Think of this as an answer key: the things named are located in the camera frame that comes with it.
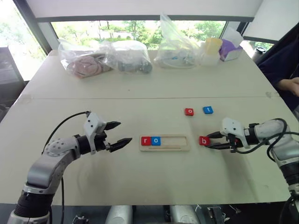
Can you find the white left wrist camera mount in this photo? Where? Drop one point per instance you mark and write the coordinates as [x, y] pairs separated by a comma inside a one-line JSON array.
[[92, 122]]

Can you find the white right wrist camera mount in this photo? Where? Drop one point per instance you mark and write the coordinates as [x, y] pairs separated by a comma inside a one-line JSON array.
[[232, 127]]

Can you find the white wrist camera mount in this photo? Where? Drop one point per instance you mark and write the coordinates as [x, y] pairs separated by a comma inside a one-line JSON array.
[[232, 127], [92, 122]]

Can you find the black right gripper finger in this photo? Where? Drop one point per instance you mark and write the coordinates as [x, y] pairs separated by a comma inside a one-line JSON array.
[[216, 135], [219, 146]]

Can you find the red letter block b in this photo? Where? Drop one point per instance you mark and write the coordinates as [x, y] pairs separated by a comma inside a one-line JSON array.
[[204, 141]]

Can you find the purple tissue box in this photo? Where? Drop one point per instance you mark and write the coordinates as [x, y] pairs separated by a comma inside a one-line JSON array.
[[230, 50]]

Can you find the white roller blind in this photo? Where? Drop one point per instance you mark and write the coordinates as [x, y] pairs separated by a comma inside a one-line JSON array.
[[273, 21], [140, 8]]

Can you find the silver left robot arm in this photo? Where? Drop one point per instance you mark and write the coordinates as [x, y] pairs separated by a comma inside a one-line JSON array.
[[46, 163]]

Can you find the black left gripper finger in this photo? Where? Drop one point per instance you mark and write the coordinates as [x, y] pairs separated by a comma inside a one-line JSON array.
[[113, 124], [120, 144]]

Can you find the plastic bag with pink items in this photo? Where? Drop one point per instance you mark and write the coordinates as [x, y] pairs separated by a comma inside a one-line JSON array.
[[81, 64]]

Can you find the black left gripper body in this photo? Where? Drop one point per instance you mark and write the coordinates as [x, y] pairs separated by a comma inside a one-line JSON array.
[[101, 142]]

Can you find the person in dark clothing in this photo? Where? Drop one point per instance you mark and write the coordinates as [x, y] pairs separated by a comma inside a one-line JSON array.
[[280, 63]]

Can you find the wooden letter tray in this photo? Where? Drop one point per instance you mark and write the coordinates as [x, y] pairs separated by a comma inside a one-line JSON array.
[[174, 144]]

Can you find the dark chair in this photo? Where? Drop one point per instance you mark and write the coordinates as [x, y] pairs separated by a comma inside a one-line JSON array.
[[9, 77]]

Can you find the person's bare hand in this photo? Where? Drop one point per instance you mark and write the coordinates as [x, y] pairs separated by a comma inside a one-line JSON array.
[[290, 86]]

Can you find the blue letter block t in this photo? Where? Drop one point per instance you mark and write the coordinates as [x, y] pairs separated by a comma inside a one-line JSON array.
[[208, 110]]

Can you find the plastic bag with grey items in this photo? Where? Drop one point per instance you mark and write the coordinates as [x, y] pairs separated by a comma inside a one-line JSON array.
[[132, 61]]

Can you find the blue letter block o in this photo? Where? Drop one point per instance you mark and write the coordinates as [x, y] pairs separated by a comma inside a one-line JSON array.
[[156, 141]]

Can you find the clear plastic bag with parts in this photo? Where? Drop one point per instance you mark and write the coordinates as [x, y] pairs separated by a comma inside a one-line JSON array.
[[174, 51]]

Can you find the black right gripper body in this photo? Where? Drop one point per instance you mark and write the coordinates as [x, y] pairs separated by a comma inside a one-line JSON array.
[[234, 143]]

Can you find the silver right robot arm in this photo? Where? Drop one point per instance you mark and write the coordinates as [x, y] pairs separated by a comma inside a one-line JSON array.
[[283, 149]]

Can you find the silver rounded robot leg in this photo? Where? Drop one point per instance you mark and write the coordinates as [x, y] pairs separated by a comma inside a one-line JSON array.
[[183, 214], [119, 214]]

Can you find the red letter block r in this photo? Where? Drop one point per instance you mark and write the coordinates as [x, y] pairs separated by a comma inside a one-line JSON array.
[[146, 141]]

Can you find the yellow plastic cup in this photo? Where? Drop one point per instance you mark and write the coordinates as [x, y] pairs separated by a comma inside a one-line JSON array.
[[211, 47]]

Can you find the black tumbler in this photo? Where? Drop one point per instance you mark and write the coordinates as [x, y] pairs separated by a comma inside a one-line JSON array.
[[259, 54]]

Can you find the red letter block o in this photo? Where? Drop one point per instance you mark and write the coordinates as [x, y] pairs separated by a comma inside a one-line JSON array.
[[189, 112]]

